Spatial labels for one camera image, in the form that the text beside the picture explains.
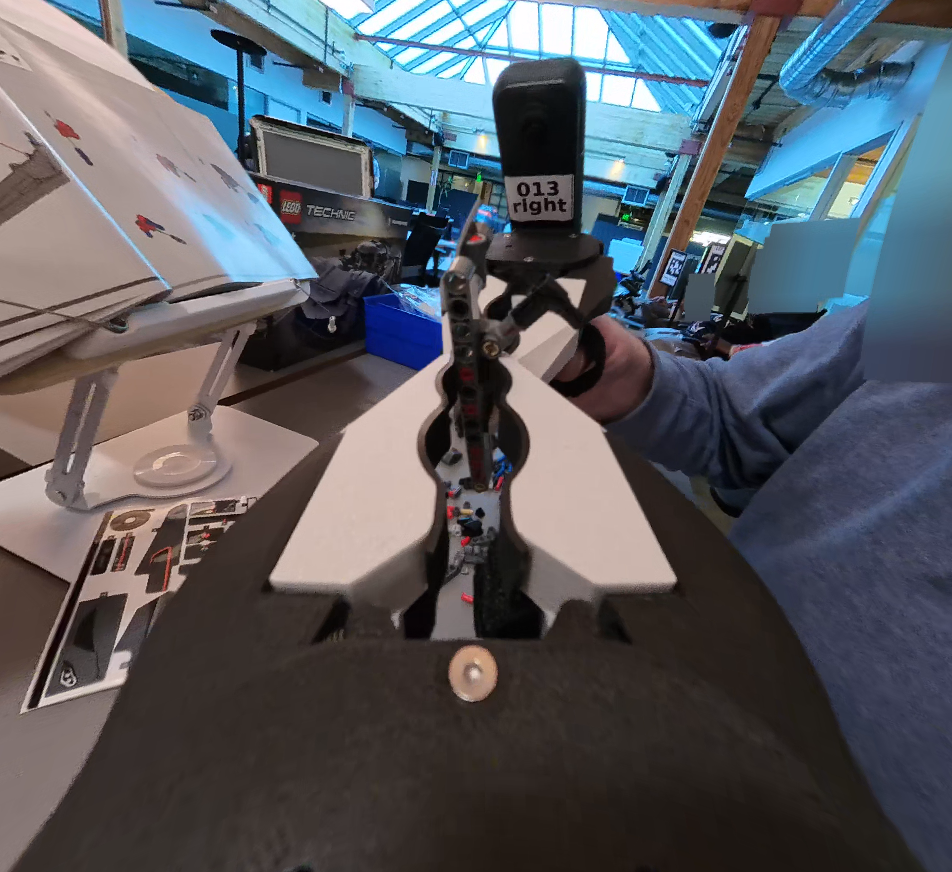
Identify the wooden support post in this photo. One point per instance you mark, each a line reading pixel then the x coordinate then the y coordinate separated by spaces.
pixel 714 143

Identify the open instruction booklet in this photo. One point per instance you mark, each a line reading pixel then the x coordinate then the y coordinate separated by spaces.
pixel 111 217

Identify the blue plastic bin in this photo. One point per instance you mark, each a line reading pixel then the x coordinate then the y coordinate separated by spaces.
pixel 401 333

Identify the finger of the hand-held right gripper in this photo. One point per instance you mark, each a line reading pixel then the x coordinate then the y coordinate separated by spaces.
pixel 554 336
pixel 465 292

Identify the framed marker poster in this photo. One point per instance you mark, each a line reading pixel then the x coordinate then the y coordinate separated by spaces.
pixel 675 267

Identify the silver air duct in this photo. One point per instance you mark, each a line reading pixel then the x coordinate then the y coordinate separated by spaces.
pixel 863 17

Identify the white desk stand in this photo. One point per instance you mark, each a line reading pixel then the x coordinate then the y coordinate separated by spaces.
pixel 171 455

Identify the black floor lamp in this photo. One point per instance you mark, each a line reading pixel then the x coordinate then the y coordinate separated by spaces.
pixel 239 91

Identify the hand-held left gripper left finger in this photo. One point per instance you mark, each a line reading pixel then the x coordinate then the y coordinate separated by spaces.
pixel 357 515

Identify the sticker sheet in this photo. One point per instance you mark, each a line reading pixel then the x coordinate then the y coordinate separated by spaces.
pixel 119 604

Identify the black office chair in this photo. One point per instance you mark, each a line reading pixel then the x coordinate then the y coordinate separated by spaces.
pixel 424 247

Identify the metal-framed panel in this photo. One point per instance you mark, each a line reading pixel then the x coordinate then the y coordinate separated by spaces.
pixel 312 154

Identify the person's blue clothed torso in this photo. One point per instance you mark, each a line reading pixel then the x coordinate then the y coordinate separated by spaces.
pixel 855 589

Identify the long dark grey lego beam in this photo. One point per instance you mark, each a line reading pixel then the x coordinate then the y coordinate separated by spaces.
pixel 470 366

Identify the person's right forearm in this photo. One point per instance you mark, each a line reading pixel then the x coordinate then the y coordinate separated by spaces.
pixel 744 411

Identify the person's right hand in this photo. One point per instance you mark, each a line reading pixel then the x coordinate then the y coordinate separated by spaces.
pixel 621 377

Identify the Lego Technic box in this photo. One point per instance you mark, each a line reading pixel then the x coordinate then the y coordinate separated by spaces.
pixel 327 217

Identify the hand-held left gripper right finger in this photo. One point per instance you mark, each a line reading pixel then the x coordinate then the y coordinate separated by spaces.
pixel 595 515

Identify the clear plastic bags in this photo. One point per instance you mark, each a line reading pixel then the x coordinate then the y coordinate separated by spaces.
pixel 420 299

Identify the pile of small lego pins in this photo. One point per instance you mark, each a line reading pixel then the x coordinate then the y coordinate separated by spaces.
pixel 472 515

